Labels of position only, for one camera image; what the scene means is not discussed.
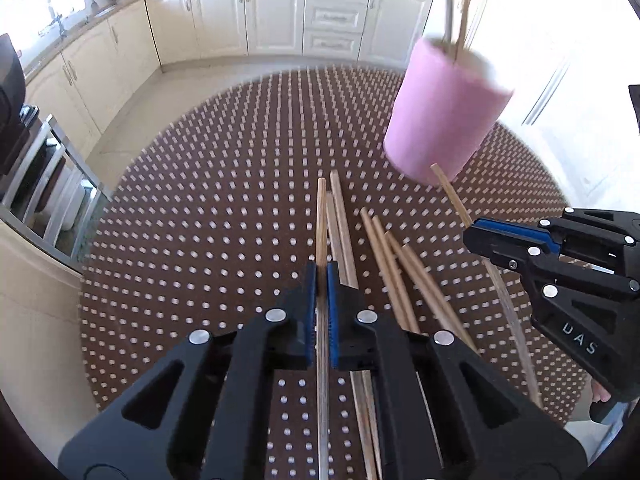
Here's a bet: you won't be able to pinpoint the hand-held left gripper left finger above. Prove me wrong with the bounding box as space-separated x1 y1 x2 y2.
57 261 321 480

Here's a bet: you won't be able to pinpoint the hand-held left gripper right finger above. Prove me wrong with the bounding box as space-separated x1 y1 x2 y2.
326 261 588 480

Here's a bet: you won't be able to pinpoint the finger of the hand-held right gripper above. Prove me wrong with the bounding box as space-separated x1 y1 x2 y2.
462 224 640 403
475 207 640 278

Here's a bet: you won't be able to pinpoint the single wooden chopstick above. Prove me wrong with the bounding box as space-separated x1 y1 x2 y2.
431 163 543 408

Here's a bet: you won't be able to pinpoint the pile of wooden chopsticks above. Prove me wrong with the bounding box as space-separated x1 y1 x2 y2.
325 170 478 480

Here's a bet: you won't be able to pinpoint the pink cup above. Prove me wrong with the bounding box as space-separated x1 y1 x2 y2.
382 35 516 186

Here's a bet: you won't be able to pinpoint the brown polka-dot tablecloth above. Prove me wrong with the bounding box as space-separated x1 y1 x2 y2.
80 65 591 480

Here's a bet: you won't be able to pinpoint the white door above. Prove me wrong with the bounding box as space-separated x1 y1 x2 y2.
425 0 640 201

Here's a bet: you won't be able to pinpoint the cream lower kitchen cabinets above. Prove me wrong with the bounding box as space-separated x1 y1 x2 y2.
25 0 436 136

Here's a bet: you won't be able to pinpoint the metal storage rack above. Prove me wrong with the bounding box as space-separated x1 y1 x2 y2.
0 115 113 267

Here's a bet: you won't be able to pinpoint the black countertop appliance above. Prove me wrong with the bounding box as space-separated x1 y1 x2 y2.
0 34 28 176

